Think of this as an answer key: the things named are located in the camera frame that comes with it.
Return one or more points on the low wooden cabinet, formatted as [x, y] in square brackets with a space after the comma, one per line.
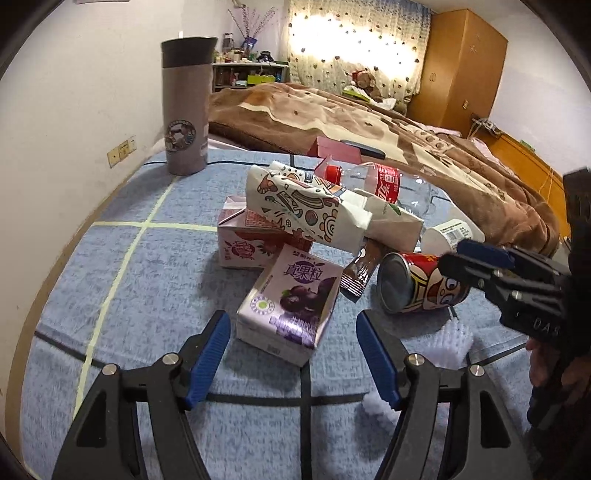
[521, 170]

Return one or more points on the dried branch bouquet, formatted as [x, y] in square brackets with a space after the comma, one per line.
[251, 27]

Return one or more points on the brown snack wrapper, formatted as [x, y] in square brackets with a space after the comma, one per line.
[360, 272]

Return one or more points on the blue patterned mat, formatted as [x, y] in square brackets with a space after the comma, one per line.
[138, 277]

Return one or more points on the teddy bear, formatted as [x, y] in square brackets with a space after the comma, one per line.
[367, 81]

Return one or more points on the red printed can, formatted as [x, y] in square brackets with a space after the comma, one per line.
[406, 281]

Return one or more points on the yellowed wall socket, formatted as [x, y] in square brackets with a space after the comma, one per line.
[121, 152]

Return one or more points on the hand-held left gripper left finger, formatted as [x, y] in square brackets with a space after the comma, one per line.
[210, 355]

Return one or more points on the person's right hand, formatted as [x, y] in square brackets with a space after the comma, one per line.
[540, 364]

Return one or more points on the white patterned doodle carton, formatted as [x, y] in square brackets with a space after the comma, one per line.
[295, 203]

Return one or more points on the pink milk carton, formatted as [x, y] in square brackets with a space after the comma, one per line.
[240, 249]

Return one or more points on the clear plastic bottle red cap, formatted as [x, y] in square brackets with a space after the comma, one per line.
[383, 180]

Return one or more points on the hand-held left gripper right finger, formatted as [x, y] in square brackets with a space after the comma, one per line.
[376, 360]

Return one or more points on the white paper cup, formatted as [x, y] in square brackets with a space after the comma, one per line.
[443, 235]

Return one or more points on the white paper bag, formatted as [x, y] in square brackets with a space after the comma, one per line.
[397, 226]

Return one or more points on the green box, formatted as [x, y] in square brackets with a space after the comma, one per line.
[358, 95]

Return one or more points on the wooden wardrobe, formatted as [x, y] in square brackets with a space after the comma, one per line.
[457, 69]

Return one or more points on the red box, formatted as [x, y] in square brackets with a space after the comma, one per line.
[332, 150]

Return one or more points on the cluttered white shelf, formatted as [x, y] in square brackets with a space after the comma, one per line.
[231, 76]

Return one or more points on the white charger plug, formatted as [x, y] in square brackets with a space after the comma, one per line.
[487, 125]

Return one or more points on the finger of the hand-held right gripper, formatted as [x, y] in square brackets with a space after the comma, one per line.
[480, 251]
[461, 272]

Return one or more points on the heart patterned curtain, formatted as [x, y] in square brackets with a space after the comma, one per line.
[351, 41]

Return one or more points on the brown patterned blanket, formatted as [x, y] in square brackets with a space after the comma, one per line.
[300, 120]

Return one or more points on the grey thermos tumbler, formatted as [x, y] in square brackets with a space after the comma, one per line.
[187, 106]

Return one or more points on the black remote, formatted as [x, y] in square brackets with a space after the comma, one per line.
[369, 150]

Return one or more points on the purple juice carton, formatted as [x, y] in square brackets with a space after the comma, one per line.
[295, 295]

